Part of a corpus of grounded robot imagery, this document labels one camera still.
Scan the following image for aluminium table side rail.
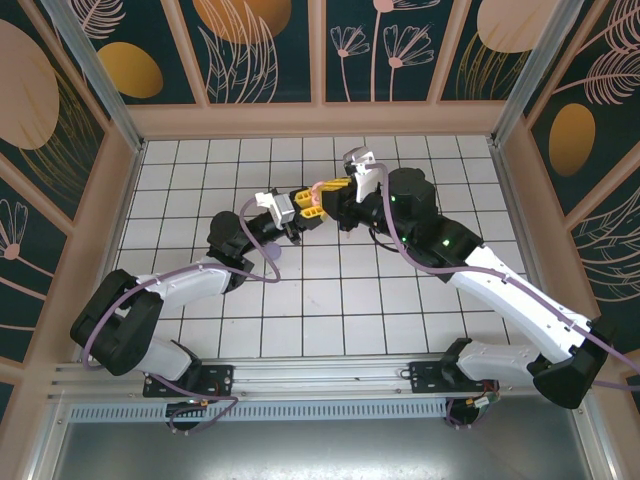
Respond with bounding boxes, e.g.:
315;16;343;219
487;137;567;354
78;140;147;362

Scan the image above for thin black right gripper cable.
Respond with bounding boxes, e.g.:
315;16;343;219
370;230;402;251

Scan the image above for green circuit board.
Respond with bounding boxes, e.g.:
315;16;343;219
467;392;501;416

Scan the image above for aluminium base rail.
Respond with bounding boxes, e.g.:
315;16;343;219
47;353;592;401

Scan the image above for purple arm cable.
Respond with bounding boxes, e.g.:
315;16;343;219
79;198;282;436
369;162;640;392

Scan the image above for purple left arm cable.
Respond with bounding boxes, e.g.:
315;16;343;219
79;198;282;436

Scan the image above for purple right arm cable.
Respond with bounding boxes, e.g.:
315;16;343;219
369;162;640;392

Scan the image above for grey slotted cable duct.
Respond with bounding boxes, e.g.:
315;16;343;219
67;402;451;422

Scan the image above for aluminium corner post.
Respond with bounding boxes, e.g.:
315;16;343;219
38;0;147;154
489;0;601;149

